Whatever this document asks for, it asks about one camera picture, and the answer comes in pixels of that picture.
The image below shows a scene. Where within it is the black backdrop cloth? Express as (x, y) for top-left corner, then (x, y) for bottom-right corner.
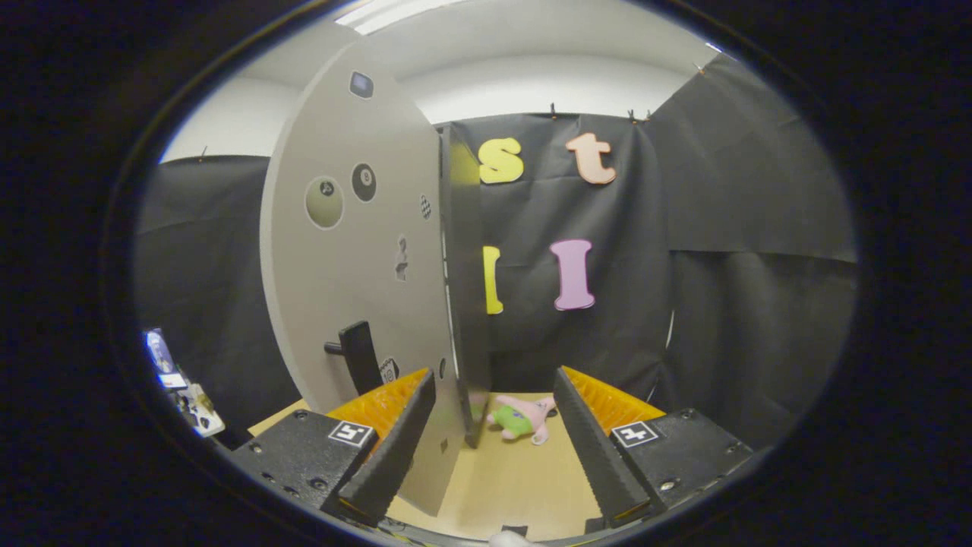
(135, 53), (859, 449)

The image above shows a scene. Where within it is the green pink plush toy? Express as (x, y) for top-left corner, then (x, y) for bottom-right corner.
(486, 395), (557, 446)

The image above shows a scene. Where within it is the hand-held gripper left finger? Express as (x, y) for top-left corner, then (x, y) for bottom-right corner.
(232, 368), (437, 526)

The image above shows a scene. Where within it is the grey shoe cabinet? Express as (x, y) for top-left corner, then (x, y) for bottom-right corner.
(439, 125), (493, 449)

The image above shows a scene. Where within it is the white gadget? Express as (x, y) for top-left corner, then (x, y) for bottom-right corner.
(176, 382), (226, 438)

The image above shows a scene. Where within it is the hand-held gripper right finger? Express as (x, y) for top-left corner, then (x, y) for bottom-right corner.
(553, 365), (754, 530)

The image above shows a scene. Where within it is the bright screen device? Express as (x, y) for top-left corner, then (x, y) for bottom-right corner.
(144, 328), (187, 390)

